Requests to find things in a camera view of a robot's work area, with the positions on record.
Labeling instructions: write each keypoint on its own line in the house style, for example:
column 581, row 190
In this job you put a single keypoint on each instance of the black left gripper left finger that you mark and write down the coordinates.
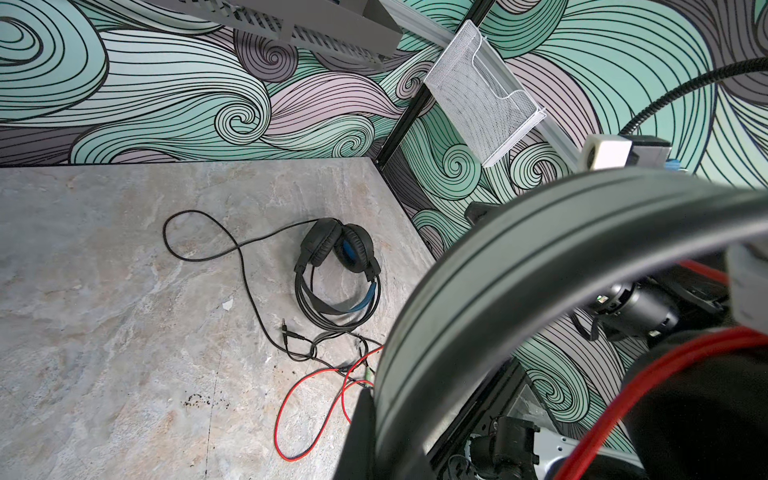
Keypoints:
column 357, row 457

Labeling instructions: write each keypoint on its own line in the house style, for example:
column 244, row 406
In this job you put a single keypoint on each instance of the white and black headphones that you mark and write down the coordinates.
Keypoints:
column 526, row 264

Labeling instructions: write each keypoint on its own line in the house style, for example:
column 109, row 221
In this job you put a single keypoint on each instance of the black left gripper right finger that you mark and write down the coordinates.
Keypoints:
column 417, row 467

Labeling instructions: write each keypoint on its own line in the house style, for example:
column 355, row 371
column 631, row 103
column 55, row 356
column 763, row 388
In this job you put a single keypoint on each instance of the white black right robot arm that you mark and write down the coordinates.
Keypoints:
column 703, row 422

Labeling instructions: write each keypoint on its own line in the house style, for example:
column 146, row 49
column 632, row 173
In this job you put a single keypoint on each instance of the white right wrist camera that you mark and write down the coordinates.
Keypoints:
column 602, row 152

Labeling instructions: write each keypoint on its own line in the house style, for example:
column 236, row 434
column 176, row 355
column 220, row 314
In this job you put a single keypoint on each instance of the black vertical frame post right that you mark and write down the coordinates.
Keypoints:
column 432, row 84

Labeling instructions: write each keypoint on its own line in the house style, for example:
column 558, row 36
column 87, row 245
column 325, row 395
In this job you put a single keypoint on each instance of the black perforated wall tray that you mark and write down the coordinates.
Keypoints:
column 358, row 32

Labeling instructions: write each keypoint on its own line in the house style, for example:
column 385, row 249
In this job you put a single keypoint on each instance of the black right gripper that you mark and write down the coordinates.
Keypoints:
column 477, row 213

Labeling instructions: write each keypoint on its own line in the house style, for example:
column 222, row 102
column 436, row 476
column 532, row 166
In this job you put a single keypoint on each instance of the grey mesh wall holder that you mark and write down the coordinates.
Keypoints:
column 463, row 104

